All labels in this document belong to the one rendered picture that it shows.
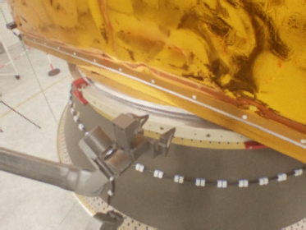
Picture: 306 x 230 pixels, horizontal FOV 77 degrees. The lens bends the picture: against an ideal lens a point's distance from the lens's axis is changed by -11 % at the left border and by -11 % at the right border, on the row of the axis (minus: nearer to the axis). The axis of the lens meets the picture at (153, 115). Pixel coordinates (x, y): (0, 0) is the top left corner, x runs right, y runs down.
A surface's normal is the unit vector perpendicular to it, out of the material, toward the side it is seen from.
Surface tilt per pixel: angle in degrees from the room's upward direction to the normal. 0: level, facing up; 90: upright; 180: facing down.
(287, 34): 90
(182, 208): 62
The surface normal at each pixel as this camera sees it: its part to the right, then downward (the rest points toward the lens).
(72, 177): 0.14, -0.22
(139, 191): -0.43, 0.18
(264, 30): -0.64, 0.55
